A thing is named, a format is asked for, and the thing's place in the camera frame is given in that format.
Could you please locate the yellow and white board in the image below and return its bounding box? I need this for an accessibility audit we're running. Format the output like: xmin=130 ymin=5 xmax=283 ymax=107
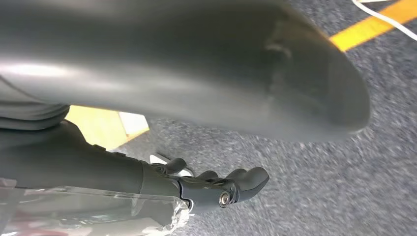
xmin=65 ymin=105 xmax=150 ymax=151

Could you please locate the ribbed grey right arm sleeve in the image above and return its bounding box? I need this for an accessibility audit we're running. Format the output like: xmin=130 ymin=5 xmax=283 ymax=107
xmin=0 ymin=76 xmax=71 ymax=131

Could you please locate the yellow floor tape strip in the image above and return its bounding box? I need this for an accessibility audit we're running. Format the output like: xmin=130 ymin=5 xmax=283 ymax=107
xmin=329 ymin=0 xmax=417 ymax=53

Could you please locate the white cable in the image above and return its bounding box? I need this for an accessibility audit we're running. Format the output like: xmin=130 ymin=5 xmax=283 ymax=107
xmin=352 ymin=0 xmax=417 ymax=42

